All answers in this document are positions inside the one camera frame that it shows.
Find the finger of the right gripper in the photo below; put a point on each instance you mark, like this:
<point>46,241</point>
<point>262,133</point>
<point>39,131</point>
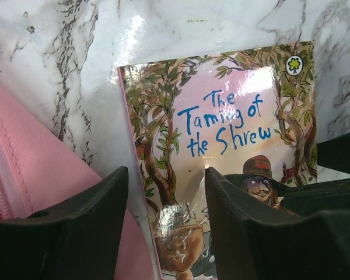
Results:
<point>341,157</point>

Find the pink student backpack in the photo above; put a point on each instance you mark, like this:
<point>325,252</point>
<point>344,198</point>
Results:
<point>38,171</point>

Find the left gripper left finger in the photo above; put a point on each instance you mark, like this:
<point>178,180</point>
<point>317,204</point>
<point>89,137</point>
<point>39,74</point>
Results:
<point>78,238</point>

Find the illustrated picture book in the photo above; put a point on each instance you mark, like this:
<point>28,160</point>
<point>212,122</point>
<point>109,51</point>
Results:
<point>249,112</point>

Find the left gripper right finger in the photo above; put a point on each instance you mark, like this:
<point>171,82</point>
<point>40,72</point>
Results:
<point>308,239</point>

